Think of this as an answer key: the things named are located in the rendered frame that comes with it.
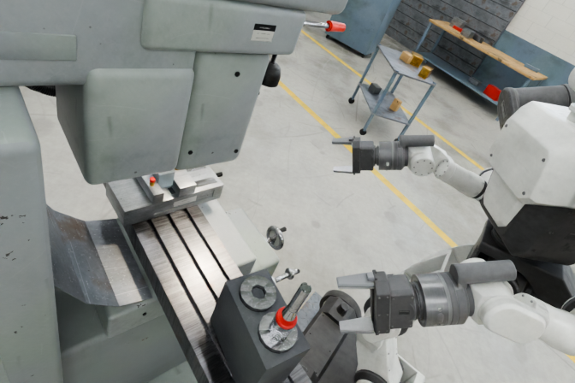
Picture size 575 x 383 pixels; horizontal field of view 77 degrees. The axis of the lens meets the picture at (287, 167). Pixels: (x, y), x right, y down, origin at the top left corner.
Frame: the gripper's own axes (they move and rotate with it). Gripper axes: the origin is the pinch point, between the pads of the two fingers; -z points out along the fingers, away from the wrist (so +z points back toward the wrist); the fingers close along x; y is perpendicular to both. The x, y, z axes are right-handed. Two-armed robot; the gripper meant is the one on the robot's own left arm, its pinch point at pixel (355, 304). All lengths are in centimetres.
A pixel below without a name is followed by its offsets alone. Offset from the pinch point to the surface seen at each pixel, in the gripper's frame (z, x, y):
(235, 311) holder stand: -25.5, -13.7, -13.7
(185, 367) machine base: -66, -89, -58
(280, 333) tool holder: -15.1, -13.8, -6.9
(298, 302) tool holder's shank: -10.4, -4.0, -5.6
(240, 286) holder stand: -24.3, -10.1, -17.8
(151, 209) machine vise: -55, -5, -49
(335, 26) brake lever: 3, 44, -40
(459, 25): 315, -21, -695
